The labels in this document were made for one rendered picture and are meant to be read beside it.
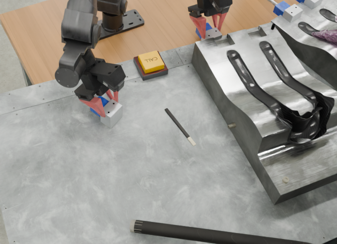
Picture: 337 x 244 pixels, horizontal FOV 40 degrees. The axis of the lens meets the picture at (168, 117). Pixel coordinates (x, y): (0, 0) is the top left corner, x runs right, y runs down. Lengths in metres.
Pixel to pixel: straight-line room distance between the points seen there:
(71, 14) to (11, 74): 1.39
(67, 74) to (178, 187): 0.39
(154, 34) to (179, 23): 0.10
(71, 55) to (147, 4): 0.56
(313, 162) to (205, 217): 0.31
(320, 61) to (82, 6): 0.74
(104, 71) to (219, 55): 0.37
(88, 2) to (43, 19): 0.47
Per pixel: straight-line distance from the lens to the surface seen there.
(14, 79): 2.43
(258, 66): 1.34
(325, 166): 1.24
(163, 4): 1.59
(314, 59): 1.48
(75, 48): 1.10
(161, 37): 1.48
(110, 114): 1.21
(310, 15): 1.59
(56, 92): 1.33
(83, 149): 1.22
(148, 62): 1.35
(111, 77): 1.08
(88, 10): 1.08
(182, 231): 1.07
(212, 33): 1.43
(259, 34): 1.46
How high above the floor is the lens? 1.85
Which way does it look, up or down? 55 degrees down
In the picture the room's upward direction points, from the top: 9 degrees clockwise
